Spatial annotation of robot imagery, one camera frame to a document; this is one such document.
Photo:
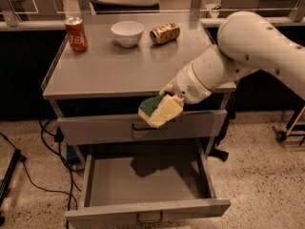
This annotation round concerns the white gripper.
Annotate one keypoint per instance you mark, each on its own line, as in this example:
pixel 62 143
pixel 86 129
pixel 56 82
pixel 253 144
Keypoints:
pixel 187 83

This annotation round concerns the green and yellow sponge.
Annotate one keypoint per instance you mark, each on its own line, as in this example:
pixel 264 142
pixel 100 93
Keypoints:
pixel 149 105

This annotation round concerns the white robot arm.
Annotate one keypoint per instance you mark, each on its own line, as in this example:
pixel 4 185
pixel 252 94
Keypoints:
pixel 246 43

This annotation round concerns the closed upper drawer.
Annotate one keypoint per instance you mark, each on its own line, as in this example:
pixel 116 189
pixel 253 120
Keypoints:
pixel 130 127

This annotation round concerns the grey metal drawer cabinet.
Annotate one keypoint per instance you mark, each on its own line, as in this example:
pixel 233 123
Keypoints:
pixel 110 80

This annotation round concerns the open middle drawer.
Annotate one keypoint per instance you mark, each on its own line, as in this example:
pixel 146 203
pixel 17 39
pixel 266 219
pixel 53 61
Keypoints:
pixel 146 189

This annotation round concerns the gold crushed can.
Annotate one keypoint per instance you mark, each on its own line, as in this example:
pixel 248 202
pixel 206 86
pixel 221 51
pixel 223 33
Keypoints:
pixel 165 33

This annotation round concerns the white bowl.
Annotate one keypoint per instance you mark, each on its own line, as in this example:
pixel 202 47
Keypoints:
pixel 127 33

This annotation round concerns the red soda can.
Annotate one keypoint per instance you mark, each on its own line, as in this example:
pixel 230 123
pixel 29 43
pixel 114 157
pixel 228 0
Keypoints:
pixel 76 33

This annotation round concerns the black wheeled cart base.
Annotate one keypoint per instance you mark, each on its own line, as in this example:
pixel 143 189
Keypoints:
pixel 295 127

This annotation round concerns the black stand on left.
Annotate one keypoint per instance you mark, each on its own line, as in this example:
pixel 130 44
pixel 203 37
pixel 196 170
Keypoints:
pixel 5 182

